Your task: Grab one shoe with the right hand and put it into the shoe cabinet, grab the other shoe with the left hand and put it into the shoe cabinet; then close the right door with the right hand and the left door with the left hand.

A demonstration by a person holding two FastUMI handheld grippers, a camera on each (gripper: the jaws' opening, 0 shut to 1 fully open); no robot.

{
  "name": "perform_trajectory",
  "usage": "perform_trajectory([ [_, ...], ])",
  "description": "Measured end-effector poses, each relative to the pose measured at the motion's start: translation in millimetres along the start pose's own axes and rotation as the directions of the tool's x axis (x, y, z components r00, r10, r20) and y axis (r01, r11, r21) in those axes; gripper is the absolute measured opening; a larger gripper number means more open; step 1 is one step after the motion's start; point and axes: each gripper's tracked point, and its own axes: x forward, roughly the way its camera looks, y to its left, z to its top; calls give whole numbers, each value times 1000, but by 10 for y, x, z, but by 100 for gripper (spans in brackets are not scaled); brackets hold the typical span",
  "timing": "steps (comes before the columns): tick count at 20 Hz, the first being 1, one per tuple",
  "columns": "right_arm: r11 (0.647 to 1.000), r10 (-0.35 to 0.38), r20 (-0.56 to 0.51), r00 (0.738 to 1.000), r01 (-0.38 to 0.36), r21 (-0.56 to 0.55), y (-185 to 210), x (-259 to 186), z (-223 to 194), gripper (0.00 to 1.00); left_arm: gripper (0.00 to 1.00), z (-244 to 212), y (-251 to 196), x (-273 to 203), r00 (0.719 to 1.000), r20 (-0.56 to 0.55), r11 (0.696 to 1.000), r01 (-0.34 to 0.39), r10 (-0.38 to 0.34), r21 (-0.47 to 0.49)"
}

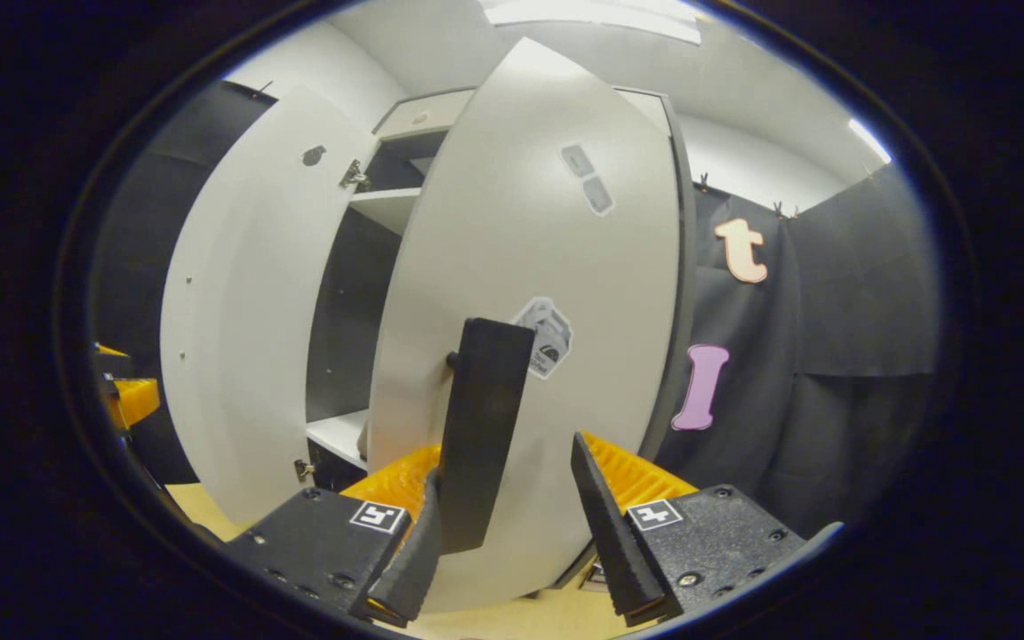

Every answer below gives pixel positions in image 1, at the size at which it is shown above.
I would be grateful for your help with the metal door hinge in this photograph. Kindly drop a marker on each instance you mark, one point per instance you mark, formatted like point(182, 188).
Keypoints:
point(303, 468)
point(354, 173)

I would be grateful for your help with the grey white shoe cabinet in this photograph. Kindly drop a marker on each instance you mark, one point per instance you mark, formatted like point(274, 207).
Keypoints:
point(348, 302)

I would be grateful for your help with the white shoe cabinet door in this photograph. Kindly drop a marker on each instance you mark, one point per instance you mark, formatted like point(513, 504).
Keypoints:
point(245, 311)
point(494, 222)

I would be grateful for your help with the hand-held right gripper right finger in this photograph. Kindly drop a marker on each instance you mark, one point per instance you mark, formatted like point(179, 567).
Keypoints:
point(610, 533)

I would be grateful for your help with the black backdrop cloth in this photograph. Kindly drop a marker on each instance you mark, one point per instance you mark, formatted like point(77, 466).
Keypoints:
point(148, 249)
point(832, 400)

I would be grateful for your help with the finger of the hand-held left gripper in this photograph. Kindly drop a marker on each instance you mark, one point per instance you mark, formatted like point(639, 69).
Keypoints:
point(116, 364)
point(134, 400)

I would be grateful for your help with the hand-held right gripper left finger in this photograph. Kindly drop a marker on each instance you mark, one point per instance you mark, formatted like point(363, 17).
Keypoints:
point(410, 569)

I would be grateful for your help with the ceiling light panel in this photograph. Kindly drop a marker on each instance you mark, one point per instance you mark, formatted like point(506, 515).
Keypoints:
point(592, 16)
point(869, 140)

